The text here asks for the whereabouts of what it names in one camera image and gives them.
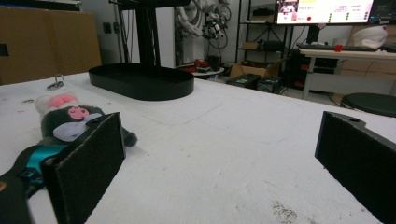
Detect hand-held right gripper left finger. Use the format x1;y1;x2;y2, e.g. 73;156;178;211
40;111;127;224

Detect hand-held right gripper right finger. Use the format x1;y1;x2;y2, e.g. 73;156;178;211
314;110;396;224

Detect black oval tray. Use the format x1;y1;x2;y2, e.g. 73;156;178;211
88;63;195;102

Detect black round stool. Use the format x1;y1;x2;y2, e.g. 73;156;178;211
340;91;396;119

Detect white desk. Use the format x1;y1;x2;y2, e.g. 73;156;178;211
299;48;396;101

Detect black computer tower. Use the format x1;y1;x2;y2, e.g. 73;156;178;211
226;73;262;91
257;76;288;94

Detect white foam mat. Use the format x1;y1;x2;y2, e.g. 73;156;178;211
0;72;396;224

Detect brown cardboard panel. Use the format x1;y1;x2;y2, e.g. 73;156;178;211
0;6;103;86

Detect white cloth bundle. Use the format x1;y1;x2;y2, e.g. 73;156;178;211
352;25;389;49

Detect open cardboard box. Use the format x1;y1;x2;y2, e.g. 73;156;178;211
229;59;283;79

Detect white cabinet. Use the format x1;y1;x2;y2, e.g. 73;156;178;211
154;7;196;69

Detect dark computer monitor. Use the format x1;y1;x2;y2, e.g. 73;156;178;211
368;0;396;24

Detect wide computer monitor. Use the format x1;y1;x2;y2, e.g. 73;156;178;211
276;0;375;25

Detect round white table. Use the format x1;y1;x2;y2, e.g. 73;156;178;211
191;66;225;77

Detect black metal shelf rack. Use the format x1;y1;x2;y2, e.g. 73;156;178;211
235;0;294;63

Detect black wall outlet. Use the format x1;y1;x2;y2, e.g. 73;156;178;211
102;21;121;35

